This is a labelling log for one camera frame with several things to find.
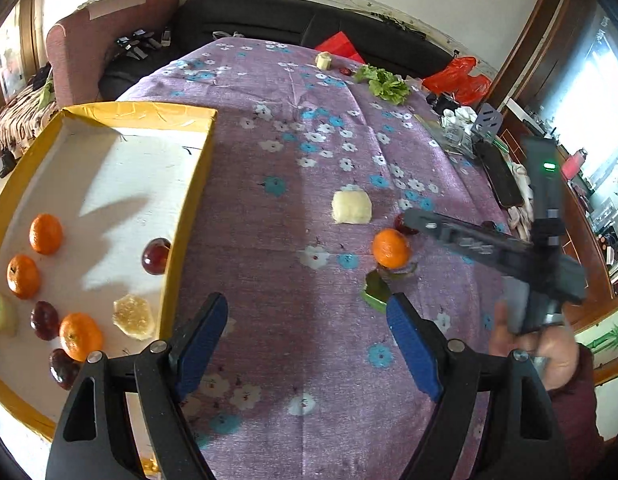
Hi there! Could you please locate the grey phone stand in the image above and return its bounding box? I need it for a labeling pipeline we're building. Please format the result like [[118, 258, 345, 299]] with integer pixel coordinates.
[[471, 102, 504, 141]]

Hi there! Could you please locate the pile of black remotes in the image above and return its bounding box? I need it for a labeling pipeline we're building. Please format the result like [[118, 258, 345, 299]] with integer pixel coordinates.
[[114, 27, 172, 61]]

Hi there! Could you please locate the patterned blanket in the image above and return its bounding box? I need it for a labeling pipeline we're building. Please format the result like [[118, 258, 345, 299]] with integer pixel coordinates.
[[0, 67, 57, 161]]

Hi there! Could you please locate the dark red plum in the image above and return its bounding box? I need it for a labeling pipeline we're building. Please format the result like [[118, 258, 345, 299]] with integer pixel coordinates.
[[30, 301, 60, 341], [49, 348, 82, 391], [141, 238, 172, 276]]

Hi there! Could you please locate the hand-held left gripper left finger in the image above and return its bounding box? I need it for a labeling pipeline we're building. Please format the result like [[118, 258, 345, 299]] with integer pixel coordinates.
[[45, 291, 229, 480]]

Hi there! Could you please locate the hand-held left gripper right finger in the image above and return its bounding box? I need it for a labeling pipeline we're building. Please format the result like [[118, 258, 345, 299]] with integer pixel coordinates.
[[386, 292, 572, 480]]

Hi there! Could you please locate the red plastic bag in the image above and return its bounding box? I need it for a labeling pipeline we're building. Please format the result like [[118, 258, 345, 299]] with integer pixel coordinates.
[[421, 56, 492, 106]]

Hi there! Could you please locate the green tangerine leaf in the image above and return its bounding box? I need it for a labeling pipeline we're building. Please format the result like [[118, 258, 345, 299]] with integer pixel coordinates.
[[361, 262, 419, 313]]

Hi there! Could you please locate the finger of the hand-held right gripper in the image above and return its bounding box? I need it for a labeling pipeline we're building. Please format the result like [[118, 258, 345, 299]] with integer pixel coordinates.
[[402, 208, 534, 272]]

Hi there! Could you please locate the green lettuce leaf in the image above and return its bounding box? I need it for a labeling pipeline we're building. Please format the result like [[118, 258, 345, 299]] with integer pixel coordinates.
[[354, 64, 412, 106]]

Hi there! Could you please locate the wooden cabinet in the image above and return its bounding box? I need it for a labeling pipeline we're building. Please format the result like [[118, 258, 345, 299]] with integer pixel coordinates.
[[489, 0, 618, 331]]

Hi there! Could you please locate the black sofa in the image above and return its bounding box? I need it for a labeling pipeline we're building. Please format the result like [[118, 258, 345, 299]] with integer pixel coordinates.
[[98, 0, 457, 103]]

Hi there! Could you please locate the yellow cardboard box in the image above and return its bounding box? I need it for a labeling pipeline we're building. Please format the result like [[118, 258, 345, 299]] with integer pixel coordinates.
[[0, 101, 218, 477]]

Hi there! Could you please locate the purple floral tablecloth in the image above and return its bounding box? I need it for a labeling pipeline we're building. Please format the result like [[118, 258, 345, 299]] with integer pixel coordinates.
[[116, 37, 554, 480]]

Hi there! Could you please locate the person's right forearm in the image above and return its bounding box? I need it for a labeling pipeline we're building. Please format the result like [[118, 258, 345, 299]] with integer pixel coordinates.
[[546, 345, 607, 480]]

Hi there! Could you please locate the orange tangerine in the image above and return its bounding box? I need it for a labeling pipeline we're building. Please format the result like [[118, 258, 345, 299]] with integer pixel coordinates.
[[6, 254, 41, 300], [29, 213, 64, 256], [372, 228, 411, 269], [59, 312, 105, 362]]

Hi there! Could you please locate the person's right hand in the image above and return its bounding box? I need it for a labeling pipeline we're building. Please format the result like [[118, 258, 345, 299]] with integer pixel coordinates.
[[488, 301, 582, 393]]

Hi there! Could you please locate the pink bottle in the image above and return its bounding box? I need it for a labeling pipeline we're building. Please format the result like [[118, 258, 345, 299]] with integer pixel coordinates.
[[561, 149, 590, 181]]

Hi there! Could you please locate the black smartphone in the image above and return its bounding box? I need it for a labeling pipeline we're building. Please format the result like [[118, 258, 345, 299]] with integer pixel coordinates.
[[475, 141, 524, 208]]

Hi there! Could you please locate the pink armchair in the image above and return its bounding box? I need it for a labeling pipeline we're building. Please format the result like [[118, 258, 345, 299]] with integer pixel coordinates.
[[45, 0, 182, 106]]

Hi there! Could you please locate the clear plastic packet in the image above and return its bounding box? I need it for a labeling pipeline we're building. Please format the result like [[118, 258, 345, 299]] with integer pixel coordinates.
[[436, 122, 477, 158]]

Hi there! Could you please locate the white work glove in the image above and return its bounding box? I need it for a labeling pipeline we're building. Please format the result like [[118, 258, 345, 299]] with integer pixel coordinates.
[[506, 160, 534, 206], [506, 205, 534, 241]]

